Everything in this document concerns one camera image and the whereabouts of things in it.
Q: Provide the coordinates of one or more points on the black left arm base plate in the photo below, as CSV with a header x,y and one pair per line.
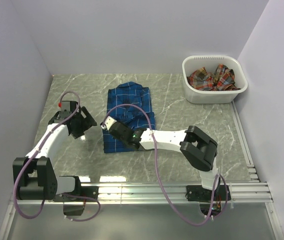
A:
x,y
84,191

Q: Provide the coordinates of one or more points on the red plaid shirt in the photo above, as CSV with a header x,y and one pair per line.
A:
x,y
222,79

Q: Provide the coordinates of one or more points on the blue plaid long sleeve shirt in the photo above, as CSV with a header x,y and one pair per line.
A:
x,y
131,104

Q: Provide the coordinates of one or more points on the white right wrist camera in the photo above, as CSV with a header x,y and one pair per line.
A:
x,y
107,123

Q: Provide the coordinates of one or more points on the aluminium mounting rail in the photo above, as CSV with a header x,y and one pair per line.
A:
x,y
151,193

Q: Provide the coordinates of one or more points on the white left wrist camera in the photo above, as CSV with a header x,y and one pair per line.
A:
x,y
67,107

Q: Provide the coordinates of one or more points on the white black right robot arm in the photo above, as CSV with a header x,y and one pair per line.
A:
x,y
198,148

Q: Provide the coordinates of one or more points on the white plastic laundry basket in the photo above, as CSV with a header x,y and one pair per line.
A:
x,y
210,63

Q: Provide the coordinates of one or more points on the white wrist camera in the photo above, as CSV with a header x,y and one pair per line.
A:
x,y
107,123
67,107

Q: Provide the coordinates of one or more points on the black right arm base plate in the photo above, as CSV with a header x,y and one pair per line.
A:
x,y
195,193

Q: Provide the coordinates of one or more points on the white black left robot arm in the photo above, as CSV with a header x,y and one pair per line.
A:
x,y
34,176

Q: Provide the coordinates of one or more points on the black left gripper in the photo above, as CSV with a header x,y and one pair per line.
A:
x,y
88,122

